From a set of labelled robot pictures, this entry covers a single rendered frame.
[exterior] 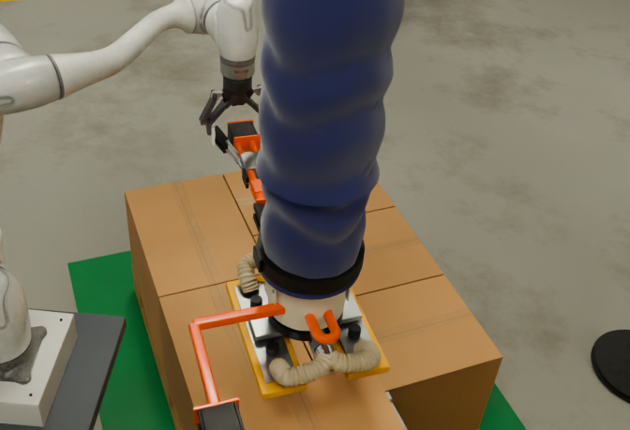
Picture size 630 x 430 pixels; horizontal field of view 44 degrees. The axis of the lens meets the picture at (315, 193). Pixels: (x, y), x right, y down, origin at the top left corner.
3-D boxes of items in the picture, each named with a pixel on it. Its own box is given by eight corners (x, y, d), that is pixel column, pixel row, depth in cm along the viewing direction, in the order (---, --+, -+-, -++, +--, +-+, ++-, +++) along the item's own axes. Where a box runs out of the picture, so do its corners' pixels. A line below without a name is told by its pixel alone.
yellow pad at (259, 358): (307, 391, 166) (308, 376, 163) (262, 401, 163) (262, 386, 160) (265, 280, 191) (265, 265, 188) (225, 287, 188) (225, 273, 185)
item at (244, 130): (260, 150, 215) (261, 135, 212) (233, 154, 213) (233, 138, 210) (252, 133, 221) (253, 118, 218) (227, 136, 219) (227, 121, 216)
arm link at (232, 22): (266, 56, 197) (239, 35, 205) (268, -1, 187) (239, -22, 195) (230, 67, 192) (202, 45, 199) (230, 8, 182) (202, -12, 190)
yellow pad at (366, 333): (389, 372, 171) (392, 357, 168) (347, 381, 168) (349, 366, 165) (338, 267, 196) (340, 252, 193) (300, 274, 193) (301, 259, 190)
